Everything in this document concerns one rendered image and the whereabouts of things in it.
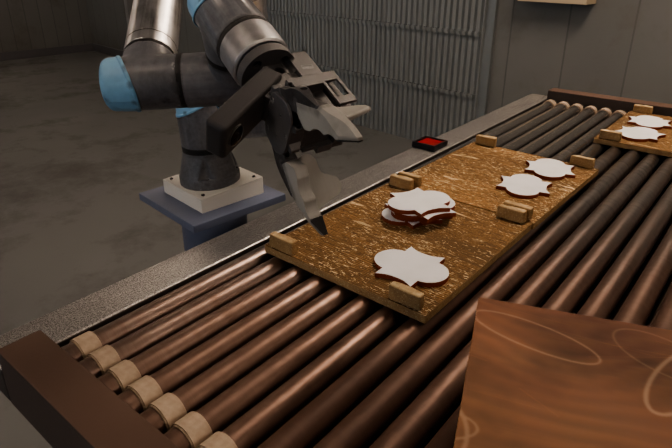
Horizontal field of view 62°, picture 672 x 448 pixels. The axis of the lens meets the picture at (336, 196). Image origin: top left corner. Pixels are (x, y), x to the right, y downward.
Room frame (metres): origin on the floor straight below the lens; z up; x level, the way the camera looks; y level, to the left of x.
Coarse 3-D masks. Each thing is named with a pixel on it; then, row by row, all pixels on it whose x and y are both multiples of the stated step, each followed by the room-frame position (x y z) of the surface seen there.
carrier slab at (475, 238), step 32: (384, 192) 1.17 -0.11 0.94; (352, 224) 1.01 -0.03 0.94; (384, 224) 1.01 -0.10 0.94; (448, 224) 1.01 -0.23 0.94; (480, 224) 1.01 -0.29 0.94; (512, 224) 1.01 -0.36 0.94; (288, 256) 0.88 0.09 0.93; (320, 256) 0.88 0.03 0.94; (352, 256) 0.88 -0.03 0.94; (448, 256) 0.88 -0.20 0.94; (480, 256) 0.88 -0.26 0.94; (352, 288) 0.79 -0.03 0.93; (384, 288) 0.77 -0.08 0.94; (416, 288) 0.77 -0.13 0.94; (448, 288) 0.77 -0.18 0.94
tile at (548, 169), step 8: (536, 160) 1.36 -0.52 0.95; (544, 160) 1.36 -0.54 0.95; (552, 160) 1.36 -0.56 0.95; (528, 168) 1.30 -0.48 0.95; (536, 168) 1.30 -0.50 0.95; (544, 168) 1.30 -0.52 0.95; (552, 168) 1.30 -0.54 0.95; (560, 168) 1.30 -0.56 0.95; (568, 168) 1.30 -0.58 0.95; (536, 176) 1.27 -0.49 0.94; (544, 176) 1.25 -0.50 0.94; (552, 176) 1.25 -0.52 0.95; (560, 176) 1.25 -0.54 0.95; (568, 176) 1.26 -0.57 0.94
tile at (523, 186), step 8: (504, 176) 1.25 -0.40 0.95; (512, 176) 1.25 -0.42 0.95; (520, 176) 1.25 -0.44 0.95; (528, 176) 1.25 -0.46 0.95; (504, 184) 1.20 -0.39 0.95; (512, 184) 1.20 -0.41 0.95; (520, 184) 1.20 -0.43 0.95; (528, 184) 1.20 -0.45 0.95; (536, 184) 1.20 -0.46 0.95; (544, 184) 1.20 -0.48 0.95; (512, 192) 1.15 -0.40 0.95; (520, 192) 1.15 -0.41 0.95; (528, 192) 1.15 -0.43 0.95; (536, 192) 1.15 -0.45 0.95; (544, 192) 1.15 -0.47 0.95
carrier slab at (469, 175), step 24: (432, 168) 1.33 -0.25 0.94; (456, 168) 1.33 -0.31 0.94; (480, 168) 1.33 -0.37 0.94; (504, 168) 1.33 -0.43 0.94; (576, 168) 1.33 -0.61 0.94; (456, 192) 1.17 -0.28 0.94; (480, 192) 1.17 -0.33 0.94; (504, 192) 1.17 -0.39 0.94; (552, 192) 1.17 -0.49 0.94; (576, 192) 1.20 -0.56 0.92
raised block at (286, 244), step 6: (270, 234) 0.91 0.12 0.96; (276, 234) 0.91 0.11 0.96; (282, 234) 0.91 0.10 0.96; (270, 240) 0.91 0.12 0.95; (276, 240) 0.90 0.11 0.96; (282, 240) 0.89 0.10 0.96; (288, 240) 0.89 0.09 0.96; (294, 240) 0.89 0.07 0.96; (276, 246) 0.90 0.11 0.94; (282, 246) 0.89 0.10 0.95; (288, 246) 0.88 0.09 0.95; (294, 246) 0.88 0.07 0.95; (288, 252) 0.88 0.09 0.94; (294, 252) 0.88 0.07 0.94
